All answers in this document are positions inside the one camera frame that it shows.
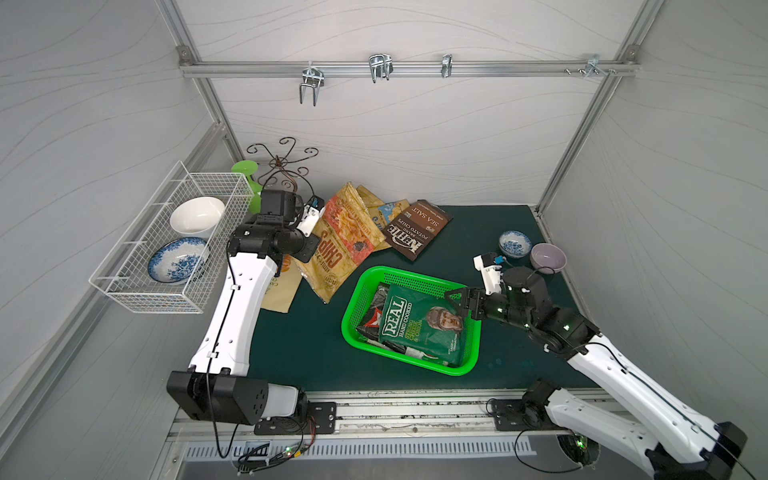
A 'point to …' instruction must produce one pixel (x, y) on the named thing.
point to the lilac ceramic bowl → (548, 258)
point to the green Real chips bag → (427, 322)
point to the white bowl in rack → (197, 216)
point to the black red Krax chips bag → (371, 327)
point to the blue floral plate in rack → (178, 260)
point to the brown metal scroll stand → (281, 161)
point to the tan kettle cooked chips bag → (349, 233)
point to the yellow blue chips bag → (384, 214)
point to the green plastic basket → (359, 302)
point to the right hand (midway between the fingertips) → (455, 292)
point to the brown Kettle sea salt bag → (412, 230)
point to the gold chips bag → (372, 202)
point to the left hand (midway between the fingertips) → (305, 238)
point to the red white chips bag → (280, 288)
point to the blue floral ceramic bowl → (515, 244)
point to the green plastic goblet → (247, 168)
